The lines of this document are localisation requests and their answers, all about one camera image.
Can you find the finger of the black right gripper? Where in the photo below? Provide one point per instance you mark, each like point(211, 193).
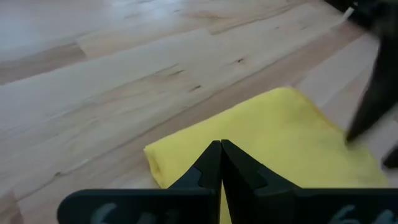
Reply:
point(392, 158)
point(379, 93)

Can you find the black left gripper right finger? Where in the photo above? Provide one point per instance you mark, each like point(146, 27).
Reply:
point(295, 208)

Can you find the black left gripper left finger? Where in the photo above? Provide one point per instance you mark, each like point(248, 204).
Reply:
point(140, 208)

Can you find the yellow microfiber towel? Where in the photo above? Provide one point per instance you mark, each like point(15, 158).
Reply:
point(280, 130)

